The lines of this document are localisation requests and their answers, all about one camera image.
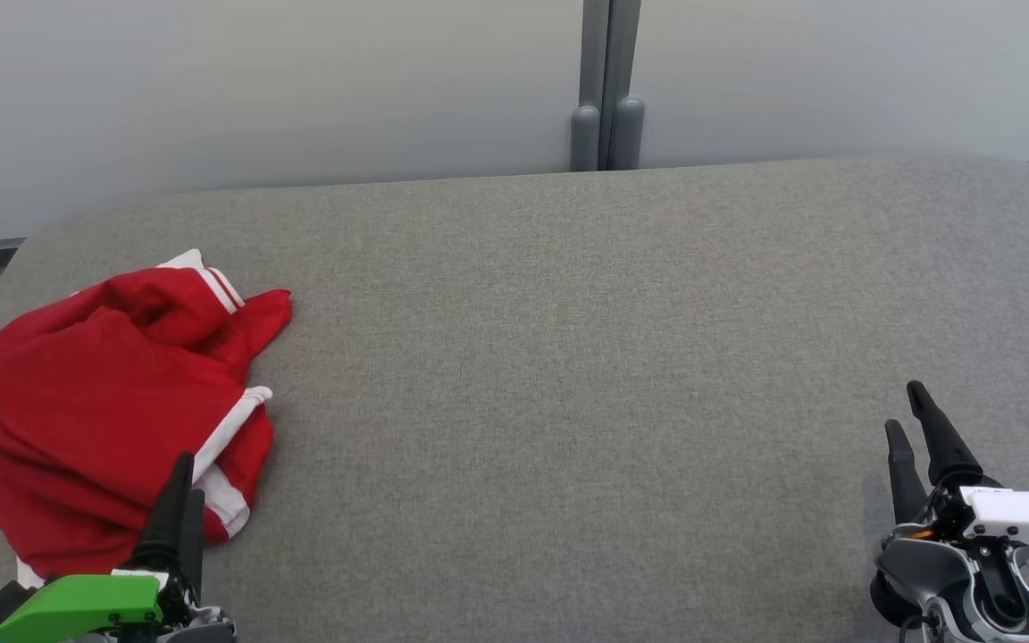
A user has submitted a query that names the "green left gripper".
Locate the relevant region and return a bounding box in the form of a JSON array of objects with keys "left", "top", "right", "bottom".
[{"left": 0, "top": 453, "right": 238, "bottom": 643}]

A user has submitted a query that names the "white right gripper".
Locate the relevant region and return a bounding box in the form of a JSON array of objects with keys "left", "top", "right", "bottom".
[{"left": 884, "top": 380, "right": 1029, "bottom": 574}]

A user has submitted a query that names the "red shorts white trim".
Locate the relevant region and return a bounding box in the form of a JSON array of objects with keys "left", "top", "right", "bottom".
[{"left": 0, "top": 308, "right": 276, "bottom": 590}]

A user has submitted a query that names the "grey partition post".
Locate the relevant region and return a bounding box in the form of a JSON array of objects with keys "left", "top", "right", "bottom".
[
  {"left": 570, "top": 0, "right": 610, "bottom": 172},
  {"left": 608, "top": 0, "right": 646, "bottom": 171}
]

